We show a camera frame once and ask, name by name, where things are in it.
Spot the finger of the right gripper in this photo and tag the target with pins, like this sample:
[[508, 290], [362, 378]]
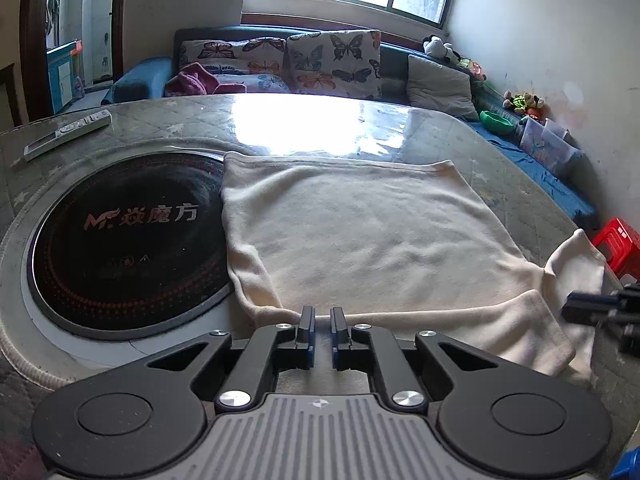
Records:
[[587, 309]]

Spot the pink crumpled garment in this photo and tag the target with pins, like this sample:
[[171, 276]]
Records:
[[195, 80]]

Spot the green plastic bowl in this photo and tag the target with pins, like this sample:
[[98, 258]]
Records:
[[496, 124]]

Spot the clear plastic storage box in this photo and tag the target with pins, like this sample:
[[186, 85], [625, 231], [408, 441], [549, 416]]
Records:
[[550, 150]]

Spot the blue cabinet in doorway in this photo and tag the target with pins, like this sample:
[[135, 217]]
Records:
[[64, 70]]

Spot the panda plush toy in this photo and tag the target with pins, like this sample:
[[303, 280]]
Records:
[[434, 47]]

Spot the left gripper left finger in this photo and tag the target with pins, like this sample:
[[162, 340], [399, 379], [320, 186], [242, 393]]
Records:
[[258, 361]]

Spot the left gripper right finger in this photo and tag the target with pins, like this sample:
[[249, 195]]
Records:
[[377, 353]]

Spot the butterfly print pillow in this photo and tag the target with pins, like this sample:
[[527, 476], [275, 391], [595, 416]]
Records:
[[345, 63], [257, 63]]

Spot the grey plain cushion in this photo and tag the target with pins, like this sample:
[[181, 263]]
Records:
[[436, 87]]

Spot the colourful plush toy pile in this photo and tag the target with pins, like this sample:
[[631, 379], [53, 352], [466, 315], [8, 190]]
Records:
[[524, 104]]

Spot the cream knit garment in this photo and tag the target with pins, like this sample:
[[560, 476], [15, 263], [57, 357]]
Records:
[[404, 247]]

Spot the dark wooden door frame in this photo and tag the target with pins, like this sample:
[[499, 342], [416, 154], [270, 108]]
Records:
[[34, 67]]

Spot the white remote control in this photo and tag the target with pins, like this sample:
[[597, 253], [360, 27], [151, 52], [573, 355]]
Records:
[[67, 133]]

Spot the blue corner sofa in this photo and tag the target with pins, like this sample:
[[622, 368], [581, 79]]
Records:
[[147, 81]]

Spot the left butterfly print pillow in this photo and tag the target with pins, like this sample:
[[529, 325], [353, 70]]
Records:
[[257, 63]]

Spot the round black induction cooktop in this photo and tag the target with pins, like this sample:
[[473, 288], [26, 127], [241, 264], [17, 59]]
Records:
[[134, 249]]

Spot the right butterfly print pillow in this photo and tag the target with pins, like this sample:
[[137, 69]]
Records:
[[345, 63]]

